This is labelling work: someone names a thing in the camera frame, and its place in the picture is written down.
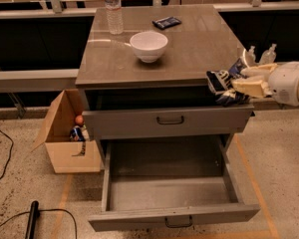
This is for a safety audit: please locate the blue chip bag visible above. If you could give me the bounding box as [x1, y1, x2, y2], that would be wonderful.
[206, 59, 249, 107]

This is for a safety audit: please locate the blue can in box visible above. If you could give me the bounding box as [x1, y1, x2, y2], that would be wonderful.
[70, 126, 85, 141]

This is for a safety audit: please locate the clear sanitizer pump bottle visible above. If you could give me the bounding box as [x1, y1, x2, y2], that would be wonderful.
[258, 44, 276, 65]

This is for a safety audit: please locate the thin black cable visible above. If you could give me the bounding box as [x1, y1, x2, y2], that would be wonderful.
[0, 208, 78, 239]

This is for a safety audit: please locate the grey drawer cabinet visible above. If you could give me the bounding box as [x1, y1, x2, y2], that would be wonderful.
[76, 6, 252, 158]

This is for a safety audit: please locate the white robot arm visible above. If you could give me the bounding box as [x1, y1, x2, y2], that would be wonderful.
[231, 62, 299, 107]

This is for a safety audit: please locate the black cylindrical floor object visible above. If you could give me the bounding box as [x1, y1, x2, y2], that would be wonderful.
[25, 200, 40, 239]

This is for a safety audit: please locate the closed top drawer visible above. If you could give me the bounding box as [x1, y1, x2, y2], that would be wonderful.
[83, 105, 253, 139]

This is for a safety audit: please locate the open middle drawer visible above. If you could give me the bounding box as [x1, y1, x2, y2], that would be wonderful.
[89, 134, 260, 232]

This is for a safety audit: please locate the clear plastic water bottle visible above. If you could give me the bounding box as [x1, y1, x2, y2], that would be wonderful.
[105, 0, 124, 35]

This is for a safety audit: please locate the black cable on floor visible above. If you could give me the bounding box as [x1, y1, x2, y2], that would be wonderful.
[0, 119, 15, 186]

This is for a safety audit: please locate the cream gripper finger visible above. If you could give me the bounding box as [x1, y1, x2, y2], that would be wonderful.
[241, 63, 277, 78]
[231, 76, 271, 98]

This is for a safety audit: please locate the grey metal railing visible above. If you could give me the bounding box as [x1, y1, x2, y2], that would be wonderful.
[0, 1, 299, 93]

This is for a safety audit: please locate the cardboard box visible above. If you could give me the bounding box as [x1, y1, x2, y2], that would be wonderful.
[32, 89, 102, 173]

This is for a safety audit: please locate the orange ball in box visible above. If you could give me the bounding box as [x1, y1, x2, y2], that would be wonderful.
[75, 116, 84, 126]

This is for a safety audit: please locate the small dark blue snack packet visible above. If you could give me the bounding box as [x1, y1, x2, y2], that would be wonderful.
[152, 17, 181, 30]

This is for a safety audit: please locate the white ceramic bowl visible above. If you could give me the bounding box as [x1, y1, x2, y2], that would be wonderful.
[130, 31, 168, 63]

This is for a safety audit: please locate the small clear pump bottle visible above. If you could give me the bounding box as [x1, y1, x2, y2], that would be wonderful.
[248, 46, 256, 66]

